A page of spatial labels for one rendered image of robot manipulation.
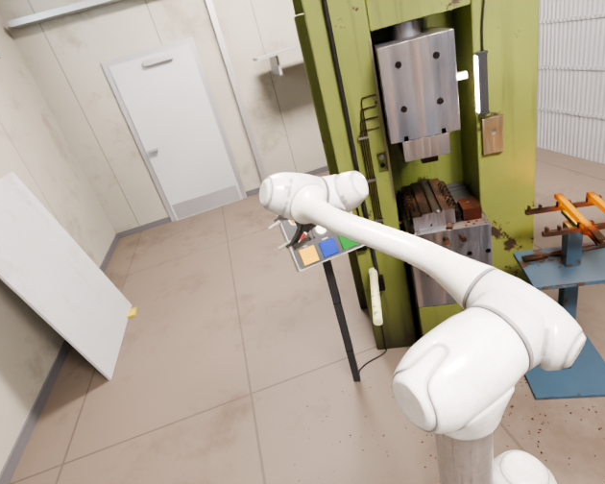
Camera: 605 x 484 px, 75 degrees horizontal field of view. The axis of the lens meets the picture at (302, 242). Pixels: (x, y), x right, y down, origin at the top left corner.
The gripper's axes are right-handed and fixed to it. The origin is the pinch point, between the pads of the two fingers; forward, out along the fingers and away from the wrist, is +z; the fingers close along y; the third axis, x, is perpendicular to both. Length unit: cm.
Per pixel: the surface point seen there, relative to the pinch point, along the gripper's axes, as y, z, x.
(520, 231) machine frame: -46, -11, -134
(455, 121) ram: 14, -27, -90
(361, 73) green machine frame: 53, -8, -74
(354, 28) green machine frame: 69, -17, -71
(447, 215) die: -21, -1, -95
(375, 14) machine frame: 69, -25, -76
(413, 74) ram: 38, -28, -76
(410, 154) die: 11, -8, -80
